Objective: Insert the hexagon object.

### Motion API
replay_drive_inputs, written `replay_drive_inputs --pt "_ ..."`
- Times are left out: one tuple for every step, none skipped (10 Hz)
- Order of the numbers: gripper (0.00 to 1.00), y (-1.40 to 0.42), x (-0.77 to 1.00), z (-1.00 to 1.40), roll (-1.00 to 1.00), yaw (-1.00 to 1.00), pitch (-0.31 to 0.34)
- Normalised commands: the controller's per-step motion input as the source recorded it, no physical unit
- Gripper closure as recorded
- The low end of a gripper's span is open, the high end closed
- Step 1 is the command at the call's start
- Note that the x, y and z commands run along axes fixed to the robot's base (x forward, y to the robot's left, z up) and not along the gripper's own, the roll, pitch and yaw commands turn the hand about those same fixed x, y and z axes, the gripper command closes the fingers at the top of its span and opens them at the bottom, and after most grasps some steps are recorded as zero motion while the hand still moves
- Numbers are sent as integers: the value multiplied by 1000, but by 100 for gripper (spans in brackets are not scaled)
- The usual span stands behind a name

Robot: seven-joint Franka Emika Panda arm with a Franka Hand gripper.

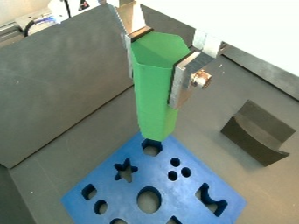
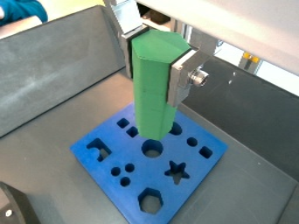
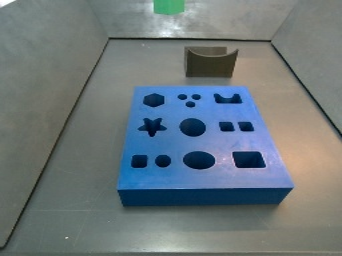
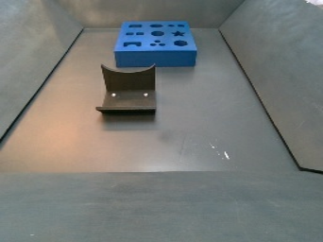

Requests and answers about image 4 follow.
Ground black curved plastic holder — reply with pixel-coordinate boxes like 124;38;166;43
96;65;156;113

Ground blue shape sorter block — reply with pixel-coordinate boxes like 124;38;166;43
113;21;196;67

